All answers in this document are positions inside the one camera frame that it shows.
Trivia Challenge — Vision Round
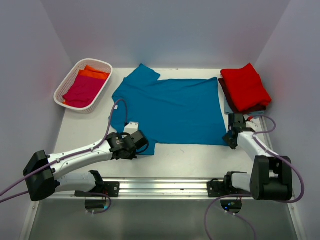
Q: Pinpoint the folded red t shirt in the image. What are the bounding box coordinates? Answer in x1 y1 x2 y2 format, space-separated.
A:
220 63 272 112

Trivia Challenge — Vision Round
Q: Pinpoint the orange t shirt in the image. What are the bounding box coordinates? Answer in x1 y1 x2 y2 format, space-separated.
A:
62 64 111 106

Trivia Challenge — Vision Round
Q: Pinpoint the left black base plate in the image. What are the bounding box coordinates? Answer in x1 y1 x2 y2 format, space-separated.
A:
74 181 120 198

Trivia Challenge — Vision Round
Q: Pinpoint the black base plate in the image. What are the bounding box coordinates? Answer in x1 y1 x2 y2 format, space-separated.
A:
206 178 250 198
74 181 120 198

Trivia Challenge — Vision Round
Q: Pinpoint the magenta pink t shirt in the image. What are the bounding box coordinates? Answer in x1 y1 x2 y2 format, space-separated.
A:
63 75 106 108

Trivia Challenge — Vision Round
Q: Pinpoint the aluminium mounting rail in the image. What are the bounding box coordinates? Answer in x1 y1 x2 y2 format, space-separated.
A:
32 176 296 201

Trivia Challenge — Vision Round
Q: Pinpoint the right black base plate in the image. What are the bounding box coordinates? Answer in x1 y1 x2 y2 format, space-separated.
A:
206 178 250 198

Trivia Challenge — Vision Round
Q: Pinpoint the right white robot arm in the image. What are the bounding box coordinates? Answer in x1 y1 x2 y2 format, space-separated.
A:
222 113 293 201

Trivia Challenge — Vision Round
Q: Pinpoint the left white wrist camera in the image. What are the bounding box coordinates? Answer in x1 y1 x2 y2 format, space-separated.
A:
124 121 139 133

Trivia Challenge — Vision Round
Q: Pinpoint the teal blue t shirt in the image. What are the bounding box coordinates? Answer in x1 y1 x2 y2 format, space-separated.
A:
111 64 227 155

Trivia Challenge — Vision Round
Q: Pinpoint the folded light blue t shirt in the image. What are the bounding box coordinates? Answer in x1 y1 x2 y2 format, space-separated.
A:
224 98 265 116

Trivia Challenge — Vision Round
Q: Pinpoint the white plastic laundry basket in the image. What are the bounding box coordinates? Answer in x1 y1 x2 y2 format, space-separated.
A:
53 58 113 114

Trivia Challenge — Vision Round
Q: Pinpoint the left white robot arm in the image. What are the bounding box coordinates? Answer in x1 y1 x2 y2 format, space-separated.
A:
23 130 149 202

